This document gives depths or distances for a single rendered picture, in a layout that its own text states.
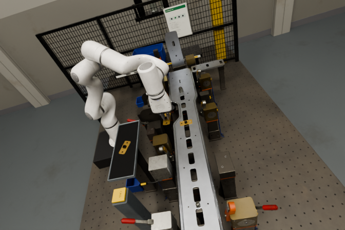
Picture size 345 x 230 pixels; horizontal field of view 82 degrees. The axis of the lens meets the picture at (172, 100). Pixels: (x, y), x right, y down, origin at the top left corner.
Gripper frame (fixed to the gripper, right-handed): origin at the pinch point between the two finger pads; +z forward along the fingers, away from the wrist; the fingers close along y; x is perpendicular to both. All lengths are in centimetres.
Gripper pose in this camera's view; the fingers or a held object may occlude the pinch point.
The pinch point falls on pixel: (165, 115)
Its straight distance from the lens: 106.6
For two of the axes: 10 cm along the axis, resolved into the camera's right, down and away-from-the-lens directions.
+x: 0.3, -6.6, 7.5
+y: 9.7, -1.6, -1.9
